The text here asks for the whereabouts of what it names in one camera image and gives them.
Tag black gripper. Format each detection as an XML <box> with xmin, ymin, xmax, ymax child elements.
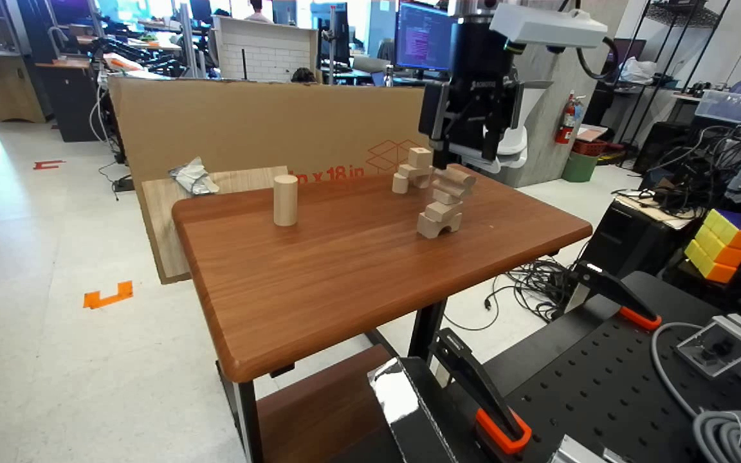
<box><xmin>424</xmin><ymin>19</ymin><xmax>515</xmax><ymax>176</ymax></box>

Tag wooden rectangular block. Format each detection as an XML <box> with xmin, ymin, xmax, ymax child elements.
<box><xmin>421</xmin><ymin>198</ymin><xmax>462</xmax><ymax>225</ymax></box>
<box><xmin>396</xmin><ymin>162</ymin><xmax>435</xmax><ymax>184</ymax></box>

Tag wooden arch block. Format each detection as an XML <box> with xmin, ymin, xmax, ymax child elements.
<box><xmin>414</xmin><ymin>208</ymin><xmax>462</xmax><ymax>242</ymax></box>

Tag wooden cylinder block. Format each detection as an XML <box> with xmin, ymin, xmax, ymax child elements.
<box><xmin>269</xmin><ymin>173</ymin><xmax>300</xmax><ymax>230</ymax></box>

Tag white office chair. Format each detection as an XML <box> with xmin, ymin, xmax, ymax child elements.
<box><xmin>447</xmin><ymin>118</ymin><xmax>534</xmax><ymax>179</ymax></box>

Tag red fire extinguisher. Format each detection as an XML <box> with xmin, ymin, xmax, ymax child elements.
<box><xmin>552</xmin><ymin>94</ymin><xmax>585</xmax><ymax>146</ymax></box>

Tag green bucket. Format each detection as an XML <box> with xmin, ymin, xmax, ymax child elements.
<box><xmin>558</xmin><ymin>149</ymin><xmax>600</xmax><ymax>186</ymax></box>

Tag red box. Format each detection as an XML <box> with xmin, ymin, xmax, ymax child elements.
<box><xmin>572</xmin><ymin>123</ymin><xmax>613</xmax><ymax>159</ymax></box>

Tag computer monitor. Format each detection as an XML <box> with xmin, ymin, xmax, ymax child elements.
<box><xmin>393</xmin><ymin>0</ymin><xmax>461</xmax><ymax>77</ymax></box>

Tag black computer case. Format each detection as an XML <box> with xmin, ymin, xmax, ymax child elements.
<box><xmin>578</xmin><ymin>198</ymin><xmax>689</xmax><ymax>280</ymax></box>

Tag black table leg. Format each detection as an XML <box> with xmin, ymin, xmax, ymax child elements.
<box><xmin>407</xmin><ymin>297</ymin><xmax>451</xmax><ymax>361</ymax></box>

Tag large cardboard sheet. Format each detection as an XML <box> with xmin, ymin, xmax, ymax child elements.
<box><xmin>106</xmin><ymin>77</ymin><xmax>432</xmax><ymax>186</ymax></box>

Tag white partition panel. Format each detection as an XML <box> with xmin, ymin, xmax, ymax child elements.
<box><xmin>213</xmin><ymin>15</ymin><xmax>322</xmax><ymax>85</ymax></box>

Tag yellow orange colour cube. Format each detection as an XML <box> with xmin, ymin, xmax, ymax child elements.
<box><xmin>681</xmin><ymin>207</ymin><xmax>741</xmax><ymax>288</ymax></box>

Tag crumpled white cloth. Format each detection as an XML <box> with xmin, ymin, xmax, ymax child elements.
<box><xmin>167</xmin><ymin>157</ymin><xmax>221</xmax><ymax>198</ymax></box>

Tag brown lower shelf board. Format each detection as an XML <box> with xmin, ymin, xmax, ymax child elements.
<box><xmin>253</xmin><ymin>343</ymin><xmax>407</xmax><ymax>463</ymax></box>

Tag silver power outlet box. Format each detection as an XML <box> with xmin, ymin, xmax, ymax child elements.
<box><xmin>675</xmin><ymin>315</ymin><xmax>741</xmax><ymax>382</ymax></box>

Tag light plywood board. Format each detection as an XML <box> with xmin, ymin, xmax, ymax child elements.
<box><xmin>140</xmin><ymin>166</ymin><xmax>291</xmax><ymax>285</ymax></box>

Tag wooden cabinet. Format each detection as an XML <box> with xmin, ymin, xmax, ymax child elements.
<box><xmin>0</xmin><ymin>46</ymin><xmax>46</xmax><ymax>127</ymax></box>

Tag black floor cables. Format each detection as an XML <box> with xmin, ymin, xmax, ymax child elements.
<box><xmin>442</xmin><ymin>257</ymin><xmax>581</xmax><ymax>336</ymax></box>

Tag black clamp orange handle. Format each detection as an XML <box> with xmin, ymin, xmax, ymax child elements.
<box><xmin>572</xmin><ymin>260</ymin><xmax>667</xmax><ymax>336</ymax></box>
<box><xmin>430</xmin><ymin>327</ymin><xmax>534</xmax><ymax>458</ymax></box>

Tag grey coiled cable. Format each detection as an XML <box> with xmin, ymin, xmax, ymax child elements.
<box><xmin>649</xmin><ymin>320</ymin><xmax>741</xmax><ymax>463</ymax></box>

